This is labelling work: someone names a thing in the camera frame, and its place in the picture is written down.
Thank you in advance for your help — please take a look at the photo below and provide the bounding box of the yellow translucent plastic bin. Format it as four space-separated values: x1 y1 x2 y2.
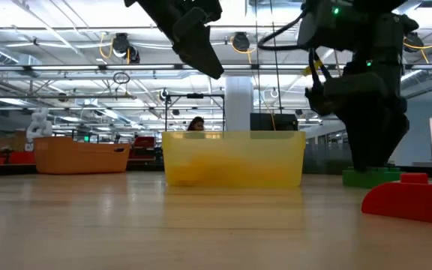
161 130 307 190

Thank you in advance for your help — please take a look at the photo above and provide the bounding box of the black display panel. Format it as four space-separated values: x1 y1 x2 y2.
249 112 299 133

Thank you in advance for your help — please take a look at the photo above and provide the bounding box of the orange plastic bin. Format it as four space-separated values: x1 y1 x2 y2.
33 136 131 176

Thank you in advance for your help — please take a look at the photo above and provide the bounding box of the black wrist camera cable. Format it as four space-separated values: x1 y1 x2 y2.
256 10 309 53

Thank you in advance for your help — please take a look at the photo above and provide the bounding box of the green toy brick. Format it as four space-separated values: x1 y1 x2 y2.
341 166 404 190

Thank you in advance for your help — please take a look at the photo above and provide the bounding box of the grey translucent plastic bin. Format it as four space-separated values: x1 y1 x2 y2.
302 142 353 176

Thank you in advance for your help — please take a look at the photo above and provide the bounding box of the black metal gantry frame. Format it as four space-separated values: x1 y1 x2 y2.
164 93 227 133

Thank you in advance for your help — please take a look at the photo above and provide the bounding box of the brown cardboard box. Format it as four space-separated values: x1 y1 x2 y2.
0 130 28 152

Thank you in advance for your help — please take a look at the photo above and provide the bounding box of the black ceiling cable reel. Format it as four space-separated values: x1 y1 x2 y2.
126 44 142 65
403 31 424 50
111 32 131 56
231 31 252 54

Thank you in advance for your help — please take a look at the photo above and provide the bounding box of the yellow tape tag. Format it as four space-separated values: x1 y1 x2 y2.
302 59 324 77

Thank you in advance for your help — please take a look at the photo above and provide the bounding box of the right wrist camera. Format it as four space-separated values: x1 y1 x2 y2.
297 1 354 52

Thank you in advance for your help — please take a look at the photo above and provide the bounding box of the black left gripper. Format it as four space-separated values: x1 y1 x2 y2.
124 0 226 81

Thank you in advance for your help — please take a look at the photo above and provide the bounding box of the black aluminium table frame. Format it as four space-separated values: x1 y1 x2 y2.
0 161 432 179

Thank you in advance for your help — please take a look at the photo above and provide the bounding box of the person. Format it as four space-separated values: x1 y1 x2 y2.
186 115 206 133

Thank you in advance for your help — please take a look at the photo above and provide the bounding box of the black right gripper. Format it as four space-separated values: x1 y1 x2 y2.
304 60 411 172

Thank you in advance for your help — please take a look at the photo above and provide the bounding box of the red storage crate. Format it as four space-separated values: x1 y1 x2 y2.
7 151 36 166

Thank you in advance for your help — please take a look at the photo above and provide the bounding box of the red plastic crate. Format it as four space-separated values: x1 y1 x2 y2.
133 136 157 161

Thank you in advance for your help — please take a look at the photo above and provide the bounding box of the red toy brick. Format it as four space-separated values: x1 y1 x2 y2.
361 172 432 228

